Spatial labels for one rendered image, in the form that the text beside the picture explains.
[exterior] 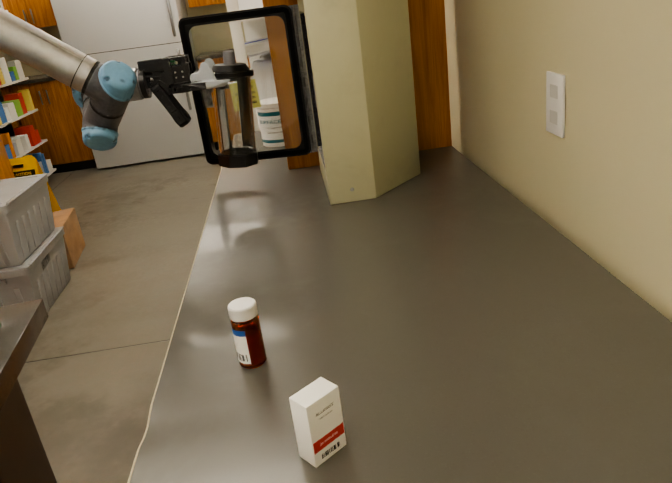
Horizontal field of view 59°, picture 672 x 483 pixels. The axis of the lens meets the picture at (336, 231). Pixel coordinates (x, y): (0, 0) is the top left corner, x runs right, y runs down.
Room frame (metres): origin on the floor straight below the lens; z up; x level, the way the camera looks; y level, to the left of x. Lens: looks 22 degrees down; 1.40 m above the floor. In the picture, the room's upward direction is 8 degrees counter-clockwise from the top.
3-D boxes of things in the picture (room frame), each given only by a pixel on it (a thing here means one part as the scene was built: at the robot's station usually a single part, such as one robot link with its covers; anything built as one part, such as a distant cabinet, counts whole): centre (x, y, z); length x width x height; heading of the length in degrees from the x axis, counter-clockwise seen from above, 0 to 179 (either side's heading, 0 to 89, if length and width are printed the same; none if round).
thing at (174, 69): (1.46, 0.35, 1.27); 0.12 x 0.08 x 0.09; 93
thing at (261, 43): (1.67, 0.19, 1.19); 0.30 x 0.01 x 0.40; 84
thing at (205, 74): (1.42, 0.24, 1.26); 0.09 x 0.03 x 0.06; 69
